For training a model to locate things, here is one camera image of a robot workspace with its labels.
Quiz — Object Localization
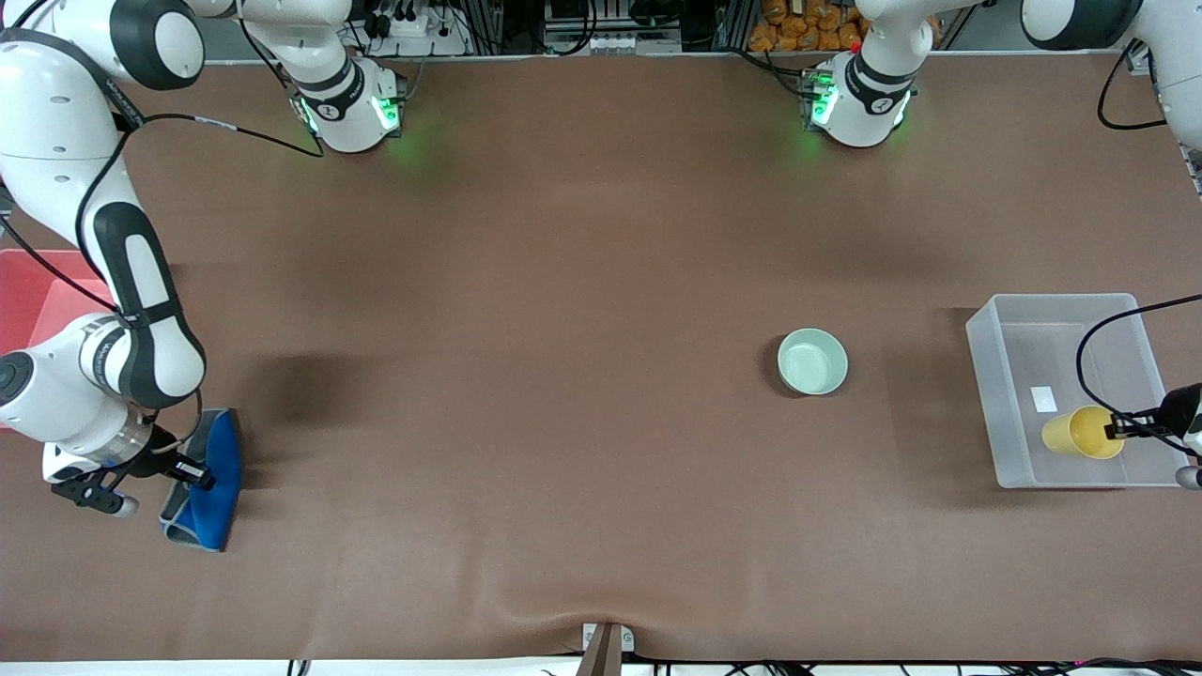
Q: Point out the blue cloth with grey edge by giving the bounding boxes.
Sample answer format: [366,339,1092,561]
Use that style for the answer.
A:
[158,407,243,554]

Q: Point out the yellow cup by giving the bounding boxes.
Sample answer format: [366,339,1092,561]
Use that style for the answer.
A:
[1040,405,1126,461]

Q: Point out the pale green bowl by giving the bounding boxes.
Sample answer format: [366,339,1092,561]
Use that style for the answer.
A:
[777,327,850,397]

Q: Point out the clear plastic bin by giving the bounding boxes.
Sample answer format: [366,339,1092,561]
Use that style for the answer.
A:
[965,293,1195,490]

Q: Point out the pink plastic bin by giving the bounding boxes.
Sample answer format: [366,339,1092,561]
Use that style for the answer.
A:
[0,249,118,433]

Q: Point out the brown table mat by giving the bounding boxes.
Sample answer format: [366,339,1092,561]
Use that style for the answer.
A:
[0,52,1202,663]

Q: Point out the white power strip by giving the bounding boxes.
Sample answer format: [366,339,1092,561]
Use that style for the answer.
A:
[362,11,472,57]

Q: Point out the orange packaged snack bags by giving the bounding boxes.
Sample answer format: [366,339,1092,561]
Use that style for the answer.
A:
[748,0,870,54]

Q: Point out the white socket bar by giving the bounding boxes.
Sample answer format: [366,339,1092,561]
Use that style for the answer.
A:
[545,33,684,55]

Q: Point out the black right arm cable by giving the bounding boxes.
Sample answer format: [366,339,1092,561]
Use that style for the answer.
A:
[0,0,326,315]

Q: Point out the metal table clamp bracket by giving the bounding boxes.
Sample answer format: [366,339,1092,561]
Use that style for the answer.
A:
[577,622,637,676]

